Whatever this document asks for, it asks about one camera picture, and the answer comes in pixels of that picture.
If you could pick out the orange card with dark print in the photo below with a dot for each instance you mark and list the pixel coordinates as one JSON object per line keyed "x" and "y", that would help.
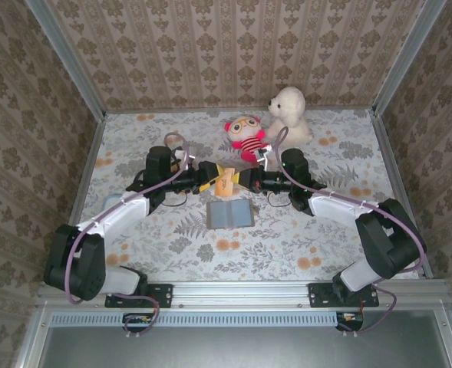
{"x": 225, "y": 189}

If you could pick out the grey card holder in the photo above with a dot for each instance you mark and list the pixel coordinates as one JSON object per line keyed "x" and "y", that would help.
{"x": 229, "y": 214}

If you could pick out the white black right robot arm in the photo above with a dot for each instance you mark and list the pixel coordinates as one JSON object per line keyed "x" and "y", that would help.
{"x": 337, "y": 207}

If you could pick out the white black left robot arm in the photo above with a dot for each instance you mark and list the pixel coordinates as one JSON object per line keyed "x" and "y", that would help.
{"x": 122, "y": 220}

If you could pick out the pale blue white card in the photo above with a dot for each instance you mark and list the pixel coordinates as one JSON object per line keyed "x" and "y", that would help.
{"x": 108, "y": 201}

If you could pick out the pink striped plush doll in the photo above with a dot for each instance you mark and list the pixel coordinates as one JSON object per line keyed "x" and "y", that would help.
{"x": 245, "y": 130}

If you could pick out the white plush dog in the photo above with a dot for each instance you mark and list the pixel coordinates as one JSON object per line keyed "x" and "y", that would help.
{"x": 292, "y": 111}

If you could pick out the black connector board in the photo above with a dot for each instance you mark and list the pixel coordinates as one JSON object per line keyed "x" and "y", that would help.
{"x": 350, "y": 322}
{"x": 137, "y": 324}

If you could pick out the grey metal panel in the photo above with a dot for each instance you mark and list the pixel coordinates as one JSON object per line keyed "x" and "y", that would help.
{"x": 229, "y": 349}

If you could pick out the thin aluminium rail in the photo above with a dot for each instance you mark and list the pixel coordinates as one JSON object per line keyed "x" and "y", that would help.
{"x": 210, "y": 110}

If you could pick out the aluminium side rail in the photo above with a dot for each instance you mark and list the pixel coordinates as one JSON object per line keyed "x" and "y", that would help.
{"x": 401, "y": 191}
{"x": 83, "y": 184}

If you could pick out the long aluminium rail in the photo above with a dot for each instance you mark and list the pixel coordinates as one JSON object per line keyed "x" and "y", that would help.
{"x": 241, "y": 293}

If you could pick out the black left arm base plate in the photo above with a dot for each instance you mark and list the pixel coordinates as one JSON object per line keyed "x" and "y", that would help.
{"x": 164, "y": 295}

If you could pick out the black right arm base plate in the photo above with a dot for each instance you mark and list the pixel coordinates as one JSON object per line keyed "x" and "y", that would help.
{"x": 319, "y": 295}

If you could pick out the aluminium frame post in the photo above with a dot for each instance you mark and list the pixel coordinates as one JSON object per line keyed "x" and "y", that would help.
{"x": 406, "y": 57}
{"x": 69, "y": 61}

